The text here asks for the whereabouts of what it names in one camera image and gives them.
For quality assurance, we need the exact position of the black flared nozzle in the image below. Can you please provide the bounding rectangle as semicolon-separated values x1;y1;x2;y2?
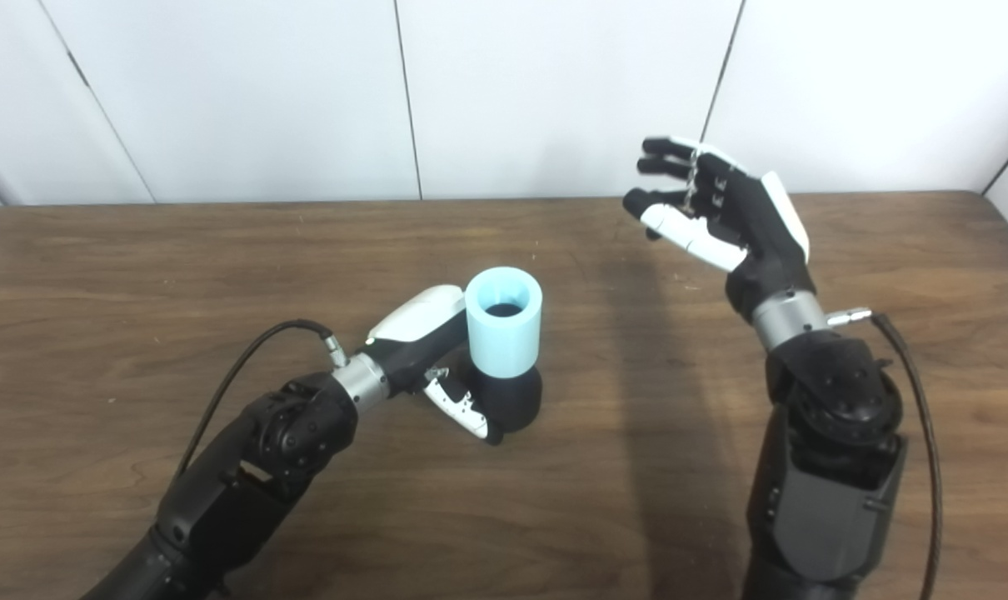
469;362;544;434

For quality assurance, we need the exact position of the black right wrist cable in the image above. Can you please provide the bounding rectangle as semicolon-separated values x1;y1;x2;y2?
826;307;945;600

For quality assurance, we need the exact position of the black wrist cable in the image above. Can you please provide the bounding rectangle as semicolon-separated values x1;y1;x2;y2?
173;319;351;484
826;307;945;600

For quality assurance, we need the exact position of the light blue cylinder cup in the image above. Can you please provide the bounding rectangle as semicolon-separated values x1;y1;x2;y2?
464;266;544;380

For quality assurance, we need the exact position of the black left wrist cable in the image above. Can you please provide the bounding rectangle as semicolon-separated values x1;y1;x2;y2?
173;319;351;484

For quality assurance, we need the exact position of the white and black right hand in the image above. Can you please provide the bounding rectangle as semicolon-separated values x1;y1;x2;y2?
622;136;817;324

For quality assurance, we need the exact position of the white and black left hand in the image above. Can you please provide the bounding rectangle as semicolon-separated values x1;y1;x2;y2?
364;284;505;446

